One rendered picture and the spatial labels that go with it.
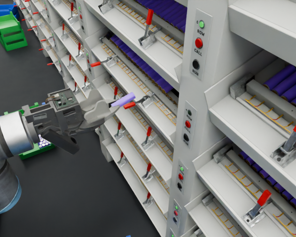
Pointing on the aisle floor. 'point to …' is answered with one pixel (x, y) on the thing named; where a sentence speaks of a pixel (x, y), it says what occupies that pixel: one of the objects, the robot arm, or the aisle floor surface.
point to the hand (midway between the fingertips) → (113, 107)
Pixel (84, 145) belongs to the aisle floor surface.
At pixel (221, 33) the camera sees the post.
